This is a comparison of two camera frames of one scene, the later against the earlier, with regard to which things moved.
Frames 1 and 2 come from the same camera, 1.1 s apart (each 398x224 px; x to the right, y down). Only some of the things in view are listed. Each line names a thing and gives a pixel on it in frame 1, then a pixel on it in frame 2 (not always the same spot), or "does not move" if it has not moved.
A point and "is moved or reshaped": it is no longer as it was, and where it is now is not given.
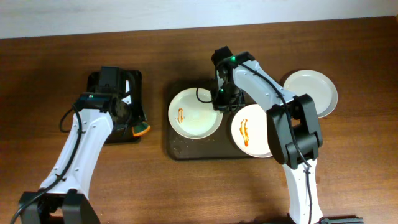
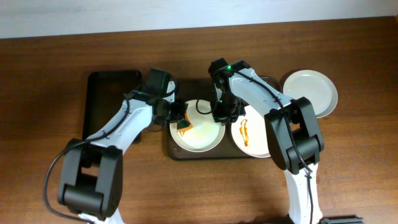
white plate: [249, 129] does not move
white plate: [320, 88] does not move
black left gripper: [132, 116] to [178, 111]
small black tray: [120, 93] does not move
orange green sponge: [140, 129] is moved or reshaped
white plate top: [192, 118] is moved or reshaped
